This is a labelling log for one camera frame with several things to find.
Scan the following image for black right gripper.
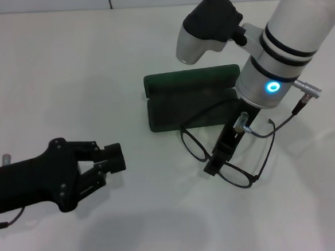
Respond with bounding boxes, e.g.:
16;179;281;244
198;96;267;178

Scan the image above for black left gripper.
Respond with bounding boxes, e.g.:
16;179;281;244
0;132;130;218

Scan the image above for black glasses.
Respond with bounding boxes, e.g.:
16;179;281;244
177;94;281;194

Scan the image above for green glasses case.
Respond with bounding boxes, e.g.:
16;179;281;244
142;63;245;134

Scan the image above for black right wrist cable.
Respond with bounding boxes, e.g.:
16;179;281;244
229;77;326;142

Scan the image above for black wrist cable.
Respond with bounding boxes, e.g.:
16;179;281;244
0;152;28;232
229;77;326;142

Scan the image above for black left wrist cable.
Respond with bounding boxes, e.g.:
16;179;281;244
0;152;28;232

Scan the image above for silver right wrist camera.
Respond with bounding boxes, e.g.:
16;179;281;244
171;0;267;66

